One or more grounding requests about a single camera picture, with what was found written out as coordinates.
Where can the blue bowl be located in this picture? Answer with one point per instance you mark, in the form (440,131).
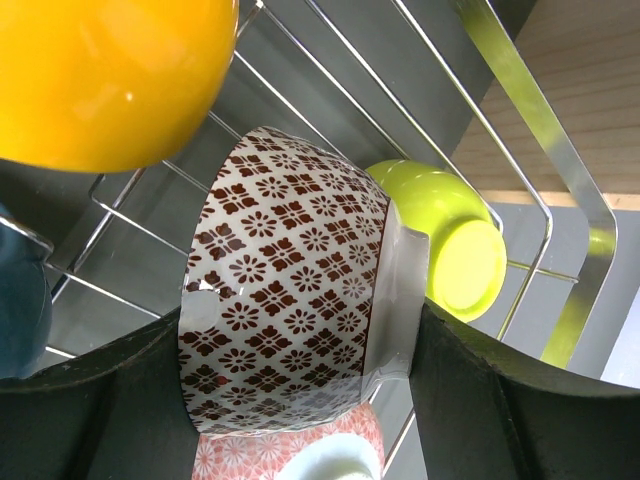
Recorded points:
(26,304)

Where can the green bowl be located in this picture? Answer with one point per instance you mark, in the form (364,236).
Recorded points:
(468,257)

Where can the metal wire dish rack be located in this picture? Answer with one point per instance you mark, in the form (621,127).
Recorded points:
(350,119)

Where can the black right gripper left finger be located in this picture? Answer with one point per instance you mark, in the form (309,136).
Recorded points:
(114,413)

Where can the patterned white floral bowl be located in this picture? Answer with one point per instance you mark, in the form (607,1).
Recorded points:
(350,447)

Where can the wooden shelf unit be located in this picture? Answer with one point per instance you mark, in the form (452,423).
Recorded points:
(585,57)

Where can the orange bowl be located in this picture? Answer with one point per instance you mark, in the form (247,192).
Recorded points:
(109,86)

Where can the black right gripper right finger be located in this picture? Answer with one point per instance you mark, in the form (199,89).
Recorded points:
(485,410)

